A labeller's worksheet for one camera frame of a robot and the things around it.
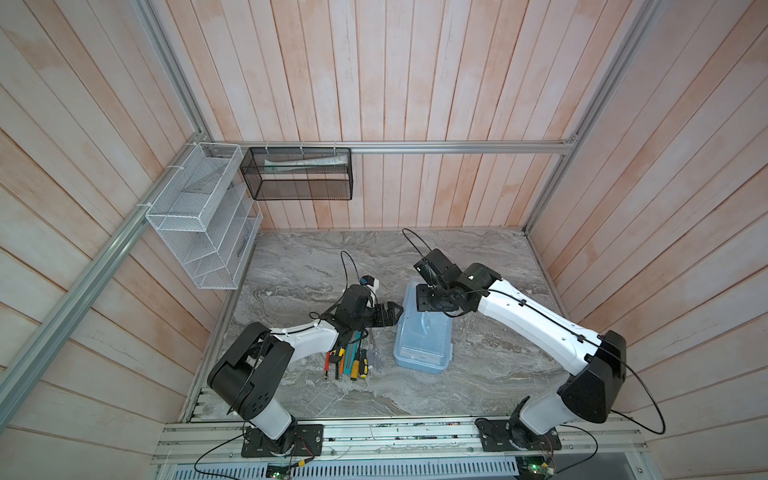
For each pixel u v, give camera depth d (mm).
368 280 819
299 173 1040
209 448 601
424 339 817
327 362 860
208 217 700
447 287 574
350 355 866
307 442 732
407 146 970
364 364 839
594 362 417
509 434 657
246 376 462
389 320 798
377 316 796
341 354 858
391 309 799
